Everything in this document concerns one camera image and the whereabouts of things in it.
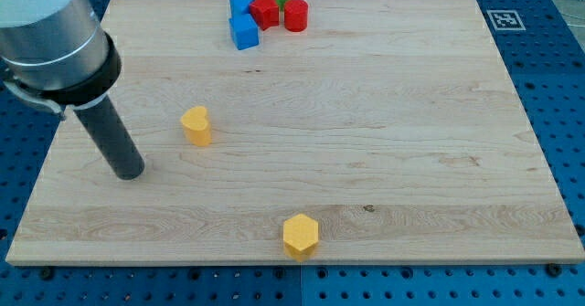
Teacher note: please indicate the yellow heart block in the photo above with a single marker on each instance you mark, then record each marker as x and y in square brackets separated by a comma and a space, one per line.
[196, 126]

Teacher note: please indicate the yellow hexagon block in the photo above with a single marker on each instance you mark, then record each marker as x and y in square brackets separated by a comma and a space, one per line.
[300, 235]

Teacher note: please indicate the blue block behind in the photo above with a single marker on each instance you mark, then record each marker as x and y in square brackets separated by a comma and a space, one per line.
[239, 7]

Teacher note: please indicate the white fiducial marker tag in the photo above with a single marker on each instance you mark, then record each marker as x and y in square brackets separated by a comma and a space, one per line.
[505, 20]

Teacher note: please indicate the red star block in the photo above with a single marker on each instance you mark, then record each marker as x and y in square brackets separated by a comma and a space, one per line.
[266, 13]

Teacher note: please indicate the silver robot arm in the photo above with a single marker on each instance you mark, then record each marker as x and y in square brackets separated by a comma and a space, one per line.
[58, 57]

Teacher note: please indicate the blue cube block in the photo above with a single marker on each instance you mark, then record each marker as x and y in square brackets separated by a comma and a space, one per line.
[244, 31]

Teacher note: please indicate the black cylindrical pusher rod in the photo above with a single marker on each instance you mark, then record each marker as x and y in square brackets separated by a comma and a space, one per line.
[104, 125]

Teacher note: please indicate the wooden board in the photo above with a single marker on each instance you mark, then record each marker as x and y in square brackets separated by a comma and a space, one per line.
[393, 123]

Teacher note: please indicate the red cylinder block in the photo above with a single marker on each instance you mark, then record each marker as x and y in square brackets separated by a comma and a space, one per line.
[296, 15]

